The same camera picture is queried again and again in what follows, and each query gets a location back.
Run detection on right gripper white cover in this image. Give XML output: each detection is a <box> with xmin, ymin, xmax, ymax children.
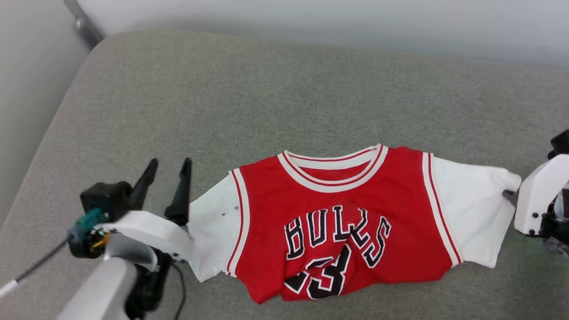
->
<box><xmin>502</xmin><ymin>154</ymin><xmax>569</xmax><ymax>256</ymax></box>

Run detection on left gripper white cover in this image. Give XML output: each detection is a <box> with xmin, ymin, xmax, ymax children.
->
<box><xmin>67</xmin><ymin>157</ymin><xmax>195</xmax><ymax>318</ymax></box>

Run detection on red Bulls basketball jersey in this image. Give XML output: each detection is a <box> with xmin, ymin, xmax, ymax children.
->
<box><xmin>186</xmin><ymin>143</ymin><xmax>522</xmax><ymax>305</ymax></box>

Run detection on grey fabric sofa seat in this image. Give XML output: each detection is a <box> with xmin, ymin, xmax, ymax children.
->
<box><xmin>0</xmin><ymin>29</ymin><xmax>569</xmax><ymax>320</ymax></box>

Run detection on grey metal pole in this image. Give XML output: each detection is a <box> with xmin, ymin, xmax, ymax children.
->
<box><xmin>64</xmin><ymin>0</ymin><xmax>106</xmax><ymax>50</ymax></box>

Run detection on teal connector of left camera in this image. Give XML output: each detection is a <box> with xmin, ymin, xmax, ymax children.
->
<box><xmin>75</xmin><ymin>208</ymin><xmax>106</xmax><ymax>231</ymax></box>

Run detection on thin black left gripper cable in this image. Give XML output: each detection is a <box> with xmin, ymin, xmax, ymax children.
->
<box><xmin>171</xmin><ymin>262</ymin><xmax>187</xmax><ymax>320</ymax></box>

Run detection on black cable of left camera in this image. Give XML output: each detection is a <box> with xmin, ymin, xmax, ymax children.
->
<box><xmin>0</xmin><ymin>238</ymin><xmax>72</xmax><ymax>299</ymax></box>

